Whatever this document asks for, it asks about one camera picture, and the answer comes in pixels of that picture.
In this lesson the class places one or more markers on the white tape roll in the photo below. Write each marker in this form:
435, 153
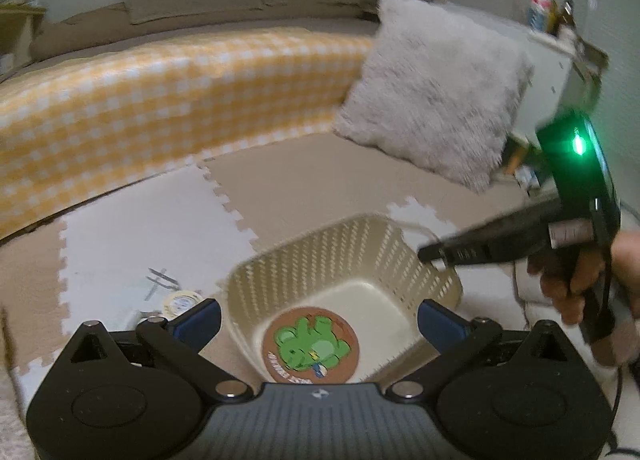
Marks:
181, 302

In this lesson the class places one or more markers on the beige foam mat tile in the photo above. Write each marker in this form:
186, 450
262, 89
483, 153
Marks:
320, 175

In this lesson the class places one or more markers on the metal tweezers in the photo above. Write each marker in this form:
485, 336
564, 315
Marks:
161, 281

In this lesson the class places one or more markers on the white side cabinet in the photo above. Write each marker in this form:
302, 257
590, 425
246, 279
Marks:
550, 75

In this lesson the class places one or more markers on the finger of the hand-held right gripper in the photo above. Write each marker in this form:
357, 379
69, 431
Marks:
490, 240

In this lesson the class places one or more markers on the light wooden shelf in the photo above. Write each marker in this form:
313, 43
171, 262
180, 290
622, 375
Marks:
17, 30

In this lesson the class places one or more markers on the yellow white checked blanket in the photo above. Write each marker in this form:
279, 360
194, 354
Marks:
165, 95

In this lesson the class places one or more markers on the grey fluffy cushion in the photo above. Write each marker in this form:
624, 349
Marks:
430, 90

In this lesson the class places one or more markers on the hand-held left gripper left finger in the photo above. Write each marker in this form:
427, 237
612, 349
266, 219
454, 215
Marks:
196, 324

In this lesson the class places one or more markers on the person's right forearm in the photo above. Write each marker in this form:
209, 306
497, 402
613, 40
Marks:
627, 260

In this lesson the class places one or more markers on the cream plastic lattice basket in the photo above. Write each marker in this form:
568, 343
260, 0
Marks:
320, 260

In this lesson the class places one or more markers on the person's right hand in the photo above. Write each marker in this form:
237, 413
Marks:
556, 290

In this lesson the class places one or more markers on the large brown pillow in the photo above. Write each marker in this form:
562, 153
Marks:
190, 0

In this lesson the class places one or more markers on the round brown coaster green figure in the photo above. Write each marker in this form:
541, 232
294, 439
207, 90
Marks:
310, 347

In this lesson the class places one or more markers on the large white foam mat tile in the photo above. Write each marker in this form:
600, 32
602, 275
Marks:
145, 235

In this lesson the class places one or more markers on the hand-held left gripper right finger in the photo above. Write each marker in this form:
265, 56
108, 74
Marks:
440, 326

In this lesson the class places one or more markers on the small white foam mat tile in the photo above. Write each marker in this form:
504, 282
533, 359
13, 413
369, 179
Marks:
420, 220

